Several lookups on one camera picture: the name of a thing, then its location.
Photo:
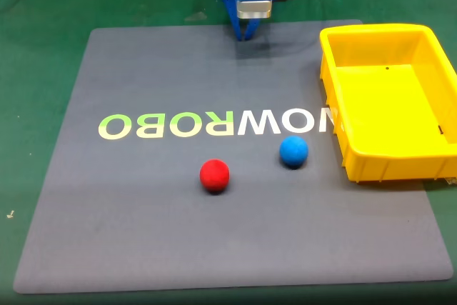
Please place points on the red ball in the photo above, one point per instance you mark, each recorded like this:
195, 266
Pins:
214, 175

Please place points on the blue ball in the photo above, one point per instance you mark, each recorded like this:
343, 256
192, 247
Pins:
293, 151

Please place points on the yellow plastic bin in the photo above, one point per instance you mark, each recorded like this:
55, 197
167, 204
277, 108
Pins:
385, 105

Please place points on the grey mat with lettering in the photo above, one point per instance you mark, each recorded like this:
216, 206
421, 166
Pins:
178, 219

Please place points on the small pale scrap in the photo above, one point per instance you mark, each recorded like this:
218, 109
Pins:
10, 214

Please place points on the silver camera box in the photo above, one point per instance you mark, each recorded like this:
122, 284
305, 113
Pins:
254, 9

